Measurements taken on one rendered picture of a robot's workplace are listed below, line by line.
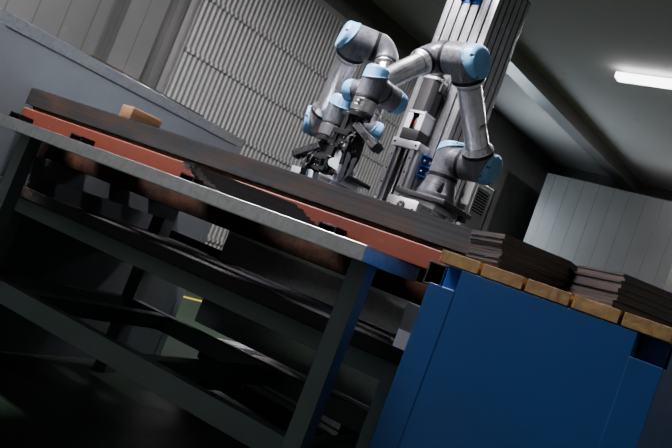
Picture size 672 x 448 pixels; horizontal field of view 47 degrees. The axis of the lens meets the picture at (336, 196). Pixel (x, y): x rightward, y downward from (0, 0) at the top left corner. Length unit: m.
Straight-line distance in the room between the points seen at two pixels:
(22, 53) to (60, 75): 0.16
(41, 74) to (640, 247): 8.25
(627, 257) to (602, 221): 0.56
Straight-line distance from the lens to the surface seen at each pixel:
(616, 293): 1.32
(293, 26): 7.05
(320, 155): 2.58
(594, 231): 10.18
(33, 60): 2.67
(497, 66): 3.39
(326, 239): 1.44
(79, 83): 2.79
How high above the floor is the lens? 0.71
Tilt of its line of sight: 4 degrees up
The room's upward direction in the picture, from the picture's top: 21 degrees clockwise
